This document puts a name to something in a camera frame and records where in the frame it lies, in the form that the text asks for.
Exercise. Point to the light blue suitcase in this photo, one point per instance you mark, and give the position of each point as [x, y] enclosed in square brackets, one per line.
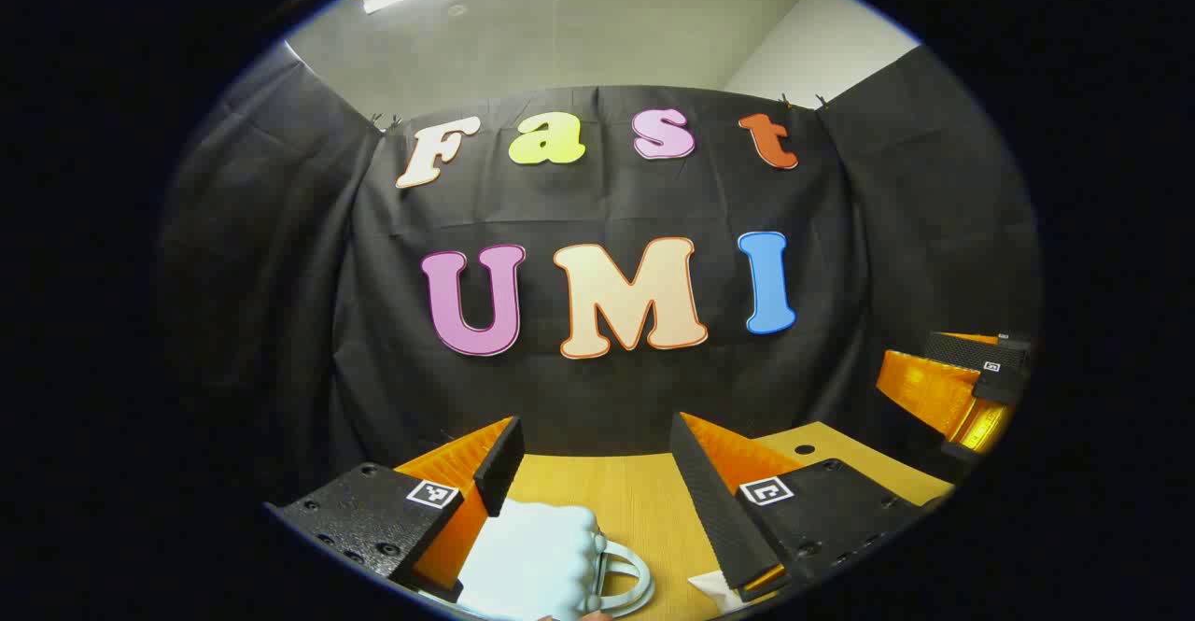
[532, 556]

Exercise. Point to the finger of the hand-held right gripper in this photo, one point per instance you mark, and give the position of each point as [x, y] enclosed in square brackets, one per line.
[924, 392]

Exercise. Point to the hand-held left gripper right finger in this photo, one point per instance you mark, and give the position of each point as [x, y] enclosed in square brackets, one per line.
[709, 500]

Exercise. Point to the black backdrop cloth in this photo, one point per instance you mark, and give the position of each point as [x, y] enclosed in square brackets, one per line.
[597, 388]

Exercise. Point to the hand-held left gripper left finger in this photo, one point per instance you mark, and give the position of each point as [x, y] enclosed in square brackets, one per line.
[499, 462]

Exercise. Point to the white skin care packet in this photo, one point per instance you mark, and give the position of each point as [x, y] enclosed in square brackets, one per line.
[717, 588]

